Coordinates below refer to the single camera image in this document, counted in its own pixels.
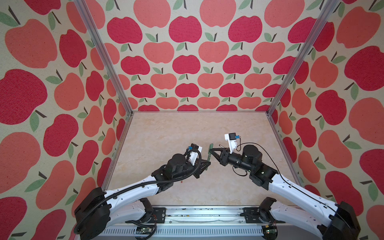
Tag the green pen cap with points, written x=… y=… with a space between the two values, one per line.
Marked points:
x=210 y=147

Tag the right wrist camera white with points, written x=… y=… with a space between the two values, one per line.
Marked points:
x=233 y=139

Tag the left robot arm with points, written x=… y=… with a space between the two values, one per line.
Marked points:
x=101 y=209

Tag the aluminium frame post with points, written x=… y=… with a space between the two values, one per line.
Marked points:
x=319 y=24
x=90 y=24

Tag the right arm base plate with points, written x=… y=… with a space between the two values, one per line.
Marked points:
x=261 y=214

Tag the aluminium front rail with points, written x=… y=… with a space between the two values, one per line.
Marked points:
x=193 y=222

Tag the left aluminium frame post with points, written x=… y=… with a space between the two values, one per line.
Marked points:
x=90 y=24

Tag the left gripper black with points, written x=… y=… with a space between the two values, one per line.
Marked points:
x=197 y=165

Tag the green pen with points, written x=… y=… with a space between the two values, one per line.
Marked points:
x=208 y=160

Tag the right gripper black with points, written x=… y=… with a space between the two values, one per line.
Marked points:
x=224 y=157

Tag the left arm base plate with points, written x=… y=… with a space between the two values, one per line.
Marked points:
x=144 y=213

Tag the right aluminium frame post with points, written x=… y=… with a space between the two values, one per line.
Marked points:
x=319 y=24

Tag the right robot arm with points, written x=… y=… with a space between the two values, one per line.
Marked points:
x=323 y=218

